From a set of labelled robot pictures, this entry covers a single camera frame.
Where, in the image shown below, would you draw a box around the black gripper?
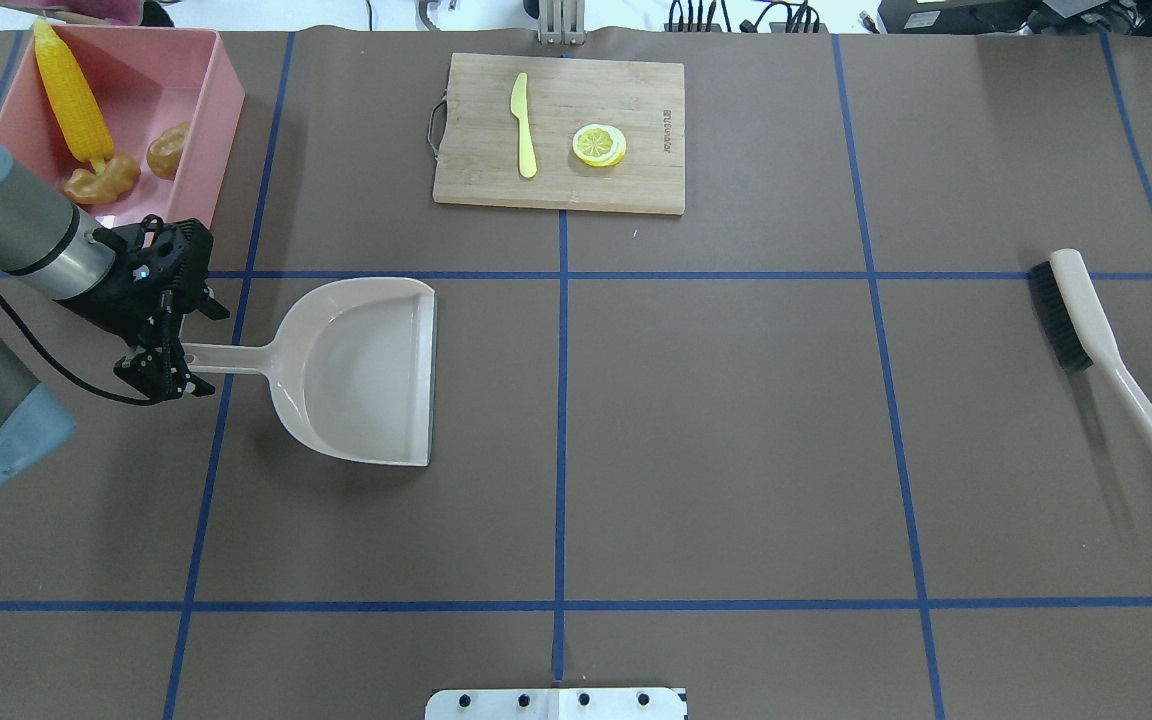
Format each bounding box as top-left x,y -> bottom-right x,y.
61,215 -> 230,404

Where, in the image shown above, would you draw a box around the beige plastic dustpan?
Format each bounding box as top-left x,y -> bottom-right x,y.
183,276 -> 435,468

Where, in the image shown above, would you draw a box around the tan toy ginger root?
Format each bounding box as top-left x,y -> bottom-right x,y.
60,154 -> 141,206

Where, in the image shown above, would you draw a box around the brown toy potato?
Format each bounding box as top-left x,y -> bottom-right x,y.
145,122 -> 191,181

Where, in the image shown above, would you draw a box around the yellow toy corn cob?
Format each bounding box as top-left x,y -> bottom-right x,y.
31,18 -> 116,174

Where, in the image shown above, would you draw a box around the beige hand brush black bristles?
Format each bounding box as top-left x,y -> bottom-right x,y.
1026,249 -> 1152,457

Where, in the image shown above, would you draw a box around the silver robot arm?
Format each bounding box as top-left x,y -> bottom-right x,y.
0,145 -> 229,484

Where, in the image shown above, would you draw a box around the pink plastic bin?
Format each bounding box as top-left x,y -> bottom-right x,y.
0,26 -> 244,227

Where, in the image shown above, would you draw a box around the yellow plastic toy knife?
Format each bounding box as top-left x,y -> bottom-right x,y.
509,71 -> 538,179

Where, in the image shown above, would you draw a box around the bamboo cutting board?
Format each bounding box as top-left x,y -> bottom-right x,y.
431,53 -> 685,217

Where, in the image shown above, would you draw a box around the yellow toy lemon slices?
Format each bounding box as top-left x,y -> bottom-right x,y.
571,123 -> 628,167

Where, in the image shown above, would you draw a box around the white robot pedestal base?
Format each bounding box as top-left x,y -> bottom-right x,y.
424,687 -> 689,719

